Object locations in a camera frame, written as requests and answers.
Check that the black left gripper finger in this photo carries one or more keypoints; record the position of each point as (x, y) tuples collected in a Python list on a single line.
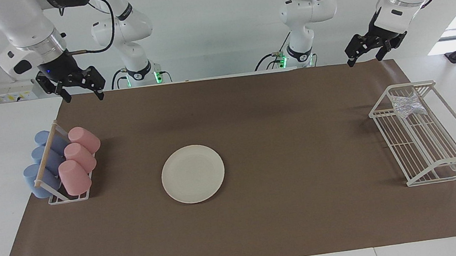
[(358, 44), (386, 49)]

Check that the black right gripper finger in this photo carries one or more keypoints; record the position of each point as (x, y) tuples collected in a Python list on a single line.
[(51, 86), (94, 78)]

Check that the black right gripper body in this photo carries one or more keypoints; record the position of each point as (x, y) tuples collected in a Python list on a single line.
[(59, 68)]

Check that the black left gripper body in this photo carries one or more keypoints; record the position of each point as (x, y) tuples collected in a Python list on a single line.
[(386, 28)]

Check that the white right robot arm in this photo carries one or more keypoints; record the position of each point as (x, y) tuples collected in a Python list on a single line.
[(23, 22)]

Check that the cream round plate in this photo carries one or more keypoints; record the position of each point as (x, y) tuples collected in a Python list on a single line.
[(193, 174)]

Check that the blue plastic cup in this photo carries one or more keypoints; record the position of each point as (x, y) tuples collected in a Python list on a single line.
[(31, 180), (40, 154), (42, 137)]

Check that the pink plastic cup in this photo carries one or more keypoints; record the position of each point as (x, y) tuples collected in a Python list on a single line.
[(83, 138), (80, 155), (74, 177)]

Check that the white cup holder rack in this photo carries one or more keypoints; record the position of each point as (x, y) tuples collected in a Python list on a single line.
[(46, 155)]

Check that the brown table mat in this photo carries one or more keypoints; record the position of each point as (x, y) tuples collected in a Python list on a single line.
[(300, 158)]

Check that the white wall socket box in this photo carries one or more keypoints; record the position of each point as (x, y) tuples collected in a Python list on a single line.
[(14, 95)]

